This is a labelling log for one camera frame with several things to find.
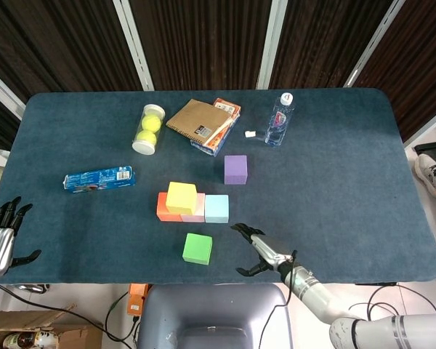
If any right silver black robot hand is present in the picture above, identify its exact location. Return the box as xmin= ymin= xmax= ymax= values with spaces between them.
xmin=230 ymin=222 xmax=299 ymax=278

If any light blue foam cube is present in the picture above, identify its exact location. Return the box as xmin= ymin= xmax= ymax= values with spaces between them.
xmin=203 ymin=194 xmax=230 ymax=225

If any green foam cube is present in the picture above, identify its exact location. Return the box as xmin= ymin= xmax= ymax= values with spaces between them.
xmin=182 ymin=232 xmax=214 ymax=266

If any pink foam cube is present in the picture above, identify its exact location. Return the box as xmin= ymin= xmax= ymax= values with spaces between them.
xmin=180 ymin=193 xmax=207 ymax=224

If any yellow foam cube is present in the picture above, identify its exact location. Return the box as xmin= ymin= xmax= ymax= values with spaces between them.
xmin=165 ymin=181 xmax=198 ymax=215

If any orange foam cube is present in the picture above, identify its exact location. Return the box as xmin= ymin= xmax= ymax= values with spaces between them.
xmin=156 ymin=192 xmax=185 ymax=223

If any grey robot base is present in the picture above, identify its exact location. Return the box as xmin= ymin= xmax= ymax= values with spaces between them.
xmin=137 ymin=283 xmax=294 ymax=349

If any chrome metal bar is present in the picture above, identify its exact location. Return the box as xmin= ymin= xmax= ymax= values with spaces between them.
xmin=7 ymin=284 xmax=50 ymax=295

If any purple foam cube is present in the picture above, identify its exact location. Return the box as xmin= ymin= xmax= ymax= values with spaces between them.
xmin=223 ymin=154 xmax=249 ymax=186

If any bottle in cardboard box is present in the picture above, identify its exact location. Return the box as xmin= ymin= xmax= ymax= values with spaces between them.
xmin=1 ymin=331 xmax=56 ymax=349

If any brown cardboard box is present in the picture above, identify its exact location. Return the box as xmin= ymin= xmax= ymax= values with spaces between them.
xmin=0 ymin=304 xmax=104 ymax=349

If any teal table cloth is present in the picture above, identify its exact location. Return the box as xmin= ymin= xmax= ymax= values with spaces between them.
xmin=0 ymin=87 xmax=436 ymax=286

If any blue Oreo cookie box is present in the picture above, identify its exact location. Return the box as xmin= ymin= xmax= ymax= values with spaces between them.
xmin=62 ymin=165 xmax=137 ymax=195

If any clear plastic water bottle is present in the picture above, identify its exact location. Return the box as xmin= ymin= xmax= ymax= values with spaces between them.
xmin=264 ymin=92 xmax=296 ymax=147

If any orange power strip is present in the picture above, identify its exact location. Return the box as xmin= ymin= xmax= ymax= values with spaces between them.
xmin=126 ymin=283 xmax=150 ymax=317

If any brown spiral notebook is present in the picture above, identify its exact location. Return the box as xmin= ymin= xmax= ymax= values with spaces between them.
xmin=165 ymin=98 xmax=234 ymax=147

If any blue orange card box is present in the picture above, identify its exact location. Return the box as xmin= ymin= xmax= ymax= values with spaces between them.
xmin=189 ymin=97 xmax=242 ymax=159

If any clear tennis ball tube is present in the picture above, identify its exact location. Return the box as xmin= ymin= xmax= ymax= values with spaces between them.
xmin=131 ymin=103 xmax=166 ymax=156

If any yellow tennis ball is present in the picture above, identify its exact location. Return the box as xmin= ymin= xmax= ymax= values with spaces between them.
xmin=141 ymin=114 xmax=163 ymax=132
xmin=136 ymin=129 xmax=158 ymax=146

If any white sneaker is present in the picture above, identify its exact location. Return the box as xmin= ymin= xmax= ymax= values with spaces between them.
xmin=414 ymin=153 xmax=436 ymax=201

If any black right hand cable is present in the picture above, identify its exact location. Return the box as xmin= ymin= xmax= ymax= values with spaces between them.
xmin=259 ymin=249 xmax=299 ymax=349

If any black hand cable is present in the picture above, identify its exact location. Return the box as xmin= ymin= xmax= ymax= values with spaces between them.
xmin=259 ymin=249 xmax=299 ymax=349
xmin=0 ymin=282 xmax=143 ymax=347

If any black left hand cable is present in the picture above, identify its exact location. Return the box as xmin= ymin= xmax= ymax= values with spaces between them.
xmin=0 ymin=282 xmax=143 ymax=347

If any thin black floor cable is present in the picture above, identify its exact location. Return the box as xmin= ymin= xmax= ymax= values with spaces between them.
xmin=104 ymin=289 xmax=143 ymax=341

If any white frame post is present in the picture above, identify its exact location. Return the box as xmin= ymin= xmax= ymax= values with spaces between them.
xmin=112 ymin=0 xmax=156 ymax=92
xmin=342 ymin=0 xmax=397 ymax=89
xmin=0 ymin=63 xmax=27 ymax=121
xmin=257 ymin=0 xmax=290 ymax=90

